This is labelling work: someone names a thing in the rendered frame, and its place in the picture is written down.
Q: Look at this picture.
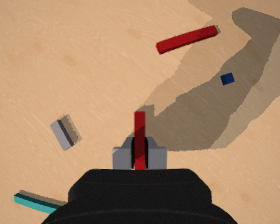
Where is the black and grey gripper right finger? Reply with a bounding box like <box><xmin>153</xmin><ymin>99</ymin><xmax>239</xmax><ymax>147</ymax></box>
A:
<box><xmin>145</xmin><ymin>137</ymin><xmax>167</xmax><ymax>170</ymax></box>

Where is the small blue cube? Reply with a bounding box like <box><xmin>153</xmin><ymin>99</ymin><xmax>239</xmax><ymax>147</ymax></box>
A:
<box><xmin>220</xmin><ymin>72</ymin><xmax>235</xmax><ymax>85</ymax></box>

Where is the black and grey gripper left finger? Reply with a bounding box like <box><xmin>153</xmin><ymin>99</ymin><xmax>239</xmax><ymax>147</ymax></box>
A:
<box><xmin>112</xmin><ymin>137</ymin><xmax>135</xmax><ymax>170</ymax></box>

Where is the short grey rod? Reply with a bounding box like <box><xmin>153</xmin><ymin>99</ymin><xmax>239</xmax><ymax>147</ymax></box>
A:
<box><xmin>50</xmin><ymin>120</ymin><xmax>74</xmax><ymax>151</ymax></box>

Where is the turquoise rod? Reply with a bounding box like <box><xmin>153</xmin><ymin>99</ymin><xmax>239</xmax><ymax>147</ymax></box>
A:
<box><xmin>13</xmin><ymin>193</ymin><xmax>61</xmax><ymax>214</ymax></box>

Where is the red rod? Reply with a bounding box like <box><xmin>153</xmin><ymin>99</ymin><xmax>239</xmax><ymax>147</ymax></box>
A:
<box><xmin>156</xmin><ymin>25</ymin><xmax>218</xmax><ymax>55</ymax></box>
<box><xmin>134</xmin><ymin>112</ymin><xmax>145</xmax><ymax>170</ymax></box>

